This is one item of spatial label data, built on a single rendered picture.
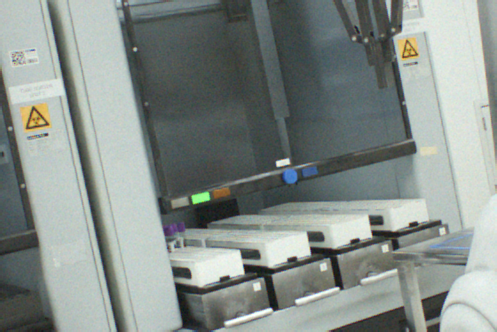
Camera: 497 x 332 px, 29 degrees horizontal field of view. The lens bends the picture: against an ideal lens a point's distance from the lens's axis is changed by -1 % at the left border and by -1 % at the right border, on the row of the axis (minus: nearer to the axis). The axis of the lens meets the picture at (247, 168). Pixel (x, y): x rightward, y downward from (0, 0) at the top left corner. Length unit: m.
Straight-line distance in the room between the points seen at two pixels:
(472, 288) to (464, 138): 2.82
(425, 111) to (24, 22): 0.91
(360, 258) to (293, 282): 0.16
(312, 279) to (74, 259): 0.47
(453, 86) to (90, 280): 2.16
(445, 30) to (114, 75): 2.05
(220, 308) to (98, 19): 0.59
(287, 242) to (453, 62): 1.90
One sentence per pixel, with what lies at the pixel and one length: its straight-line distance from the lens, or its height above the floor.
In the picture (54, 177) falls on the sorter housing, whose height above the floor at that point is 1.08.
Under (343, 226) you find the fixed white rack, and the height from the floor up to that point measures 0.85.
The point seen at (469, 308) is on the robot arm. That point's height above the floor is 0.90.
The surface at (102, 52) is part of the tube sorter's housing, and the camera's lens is 1.87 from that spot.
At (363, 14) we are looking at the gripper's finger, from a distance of 1.46.
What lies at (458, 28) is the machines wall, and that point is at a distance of 3.76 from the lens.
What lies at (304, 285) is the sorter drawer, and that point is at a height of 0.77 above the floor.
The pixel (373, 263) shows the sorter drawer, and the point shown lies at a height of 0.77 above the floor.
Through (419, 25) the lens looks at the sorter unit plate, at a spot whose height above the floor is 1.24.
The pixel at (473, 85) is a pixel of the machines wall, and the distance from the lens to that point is 3.77.
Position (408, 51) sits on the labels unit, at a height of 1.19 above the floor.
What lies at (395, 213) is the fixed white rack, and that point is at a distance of 2.09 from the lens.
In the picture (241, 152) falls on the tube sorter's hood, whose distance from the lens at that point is 1.95.
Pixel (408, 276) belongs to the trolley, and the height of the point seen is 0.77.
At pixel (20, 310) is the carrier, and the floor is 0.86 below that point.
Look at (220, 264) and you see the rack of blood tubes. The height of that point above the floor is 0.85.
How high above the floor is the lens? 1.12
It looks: 3 degrees down
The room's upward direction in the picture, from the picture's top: 12 degrees counter-clockwise
